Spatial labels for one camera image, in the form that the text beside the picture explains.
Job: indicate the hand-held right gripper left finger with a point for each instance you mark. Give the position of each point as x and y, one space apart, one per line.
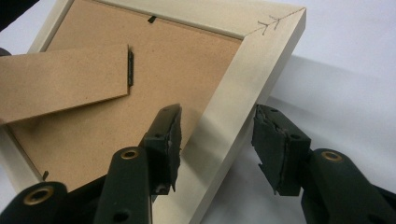
160 155

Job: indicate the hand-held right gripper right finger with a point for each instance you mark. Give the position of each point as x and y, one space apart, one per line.
277 149

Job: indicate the light wooden picture frame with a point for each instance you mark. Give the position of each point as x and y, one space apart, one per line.
230 124

